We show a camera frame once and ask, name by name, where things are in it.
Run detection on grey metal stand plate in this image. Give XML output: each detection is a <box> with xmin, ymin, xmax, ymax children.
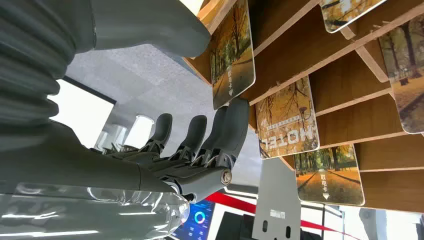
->
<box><xmin>251</xmin><ymin>158</ymin><xmax>302</xmax><ymax>240</ymax></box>

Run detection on dark display screen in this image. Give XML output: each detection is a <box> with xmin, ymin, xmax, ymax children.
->
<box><xmin>170</xmin><ymin>198</ymin><xmax>216</xmax><ymax>240</ymax></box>

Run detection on red white signboard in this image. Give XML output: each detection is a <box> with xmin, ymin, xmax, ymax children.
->
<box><xmin>205</xmin><ymin>191</ymin><xmax>362</xmax><ymax>240</ymax></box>

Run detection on clear plastic hand cover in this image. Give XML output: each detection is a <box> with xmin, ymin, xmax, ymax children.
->
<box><xmin>0</xmin><ymin>182</ymin><xmax>191</xmax><ymax>240</ymax></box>

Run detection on wooden slotted card rack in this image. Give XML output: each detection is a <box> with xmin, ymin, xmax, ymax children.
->
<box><xmin>183</xmin><ymin>0</ymin><xmax>424</xmax><ymax>215</ymax></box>

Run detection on autumn HOTEL print card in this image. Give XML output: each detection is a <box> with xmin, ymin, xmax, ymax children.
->
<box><xmin>255</xmin><ymin>76</ymin><xmax>321</xmax><ymax>161</ymax></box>

